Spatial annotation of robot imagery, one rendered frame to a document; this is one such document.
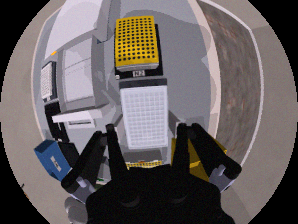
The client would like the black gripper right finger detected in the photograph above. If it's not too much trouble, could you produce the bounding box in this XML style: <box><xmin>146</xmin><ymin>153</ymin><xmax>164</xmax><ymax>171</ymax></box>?
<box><xmin>165</xmin><ymin>110</ymin><xmax>242</xmax><ymax>203</ymax></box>

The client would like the yellow waste bin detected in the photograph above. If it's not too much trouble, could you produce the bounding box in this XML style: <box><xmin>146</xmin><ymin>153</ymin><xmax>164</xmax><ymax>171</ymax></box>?
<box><xmin>171</xmin><ymin>133</ymin><xmax>227</xmax><ymax>182</ymax></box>

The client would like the grey bench mat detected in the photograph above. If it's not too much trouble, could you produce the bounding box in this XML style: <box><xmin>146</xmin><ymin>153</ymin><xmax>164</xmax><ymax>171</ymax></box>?
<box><xmin>33</xmin><ymin>0</ymin><xmax>211</xmax><ymax>165</ymax></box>

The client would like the black multiwell plate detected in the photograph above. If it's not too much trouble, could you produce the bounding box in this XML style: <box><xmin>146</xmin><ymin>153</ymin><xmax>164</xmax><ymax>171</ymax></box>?
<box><xmin>45</xmin><ymin>107</ymin><xmax>64</xmax><ymax>139</ymax></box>

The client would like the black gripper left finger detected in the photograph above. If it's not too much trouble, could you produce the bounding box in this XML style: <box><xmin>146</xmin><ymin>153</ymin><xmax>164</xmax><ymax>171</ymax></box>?
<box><xmin>61</xmin><ymin>114</ymin><xmax>140</xmax><ymax>207</ymax></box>

